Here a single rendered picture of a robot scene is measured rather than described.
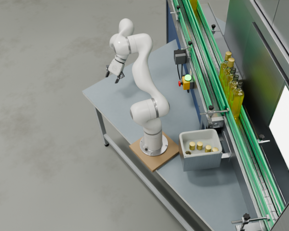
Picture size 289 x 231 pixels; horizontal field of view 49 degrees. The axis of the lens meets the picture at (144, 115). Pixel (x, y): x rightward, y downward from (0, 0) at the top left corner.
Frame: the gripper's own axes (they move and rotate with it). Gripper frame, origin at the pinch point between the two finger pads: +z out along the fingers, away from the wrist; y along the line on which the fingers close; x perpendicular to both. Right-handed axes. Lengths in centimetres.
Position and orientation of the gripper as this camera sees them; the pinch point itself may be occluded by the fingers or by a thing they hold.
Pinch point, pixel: (111, 79)
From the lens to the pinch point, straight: 238.1
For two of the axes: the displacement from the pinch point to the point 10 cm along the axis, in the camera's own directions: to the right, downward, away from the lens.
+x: 4.2, -1.8, 8.9
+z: -4.2, 8.3, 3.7
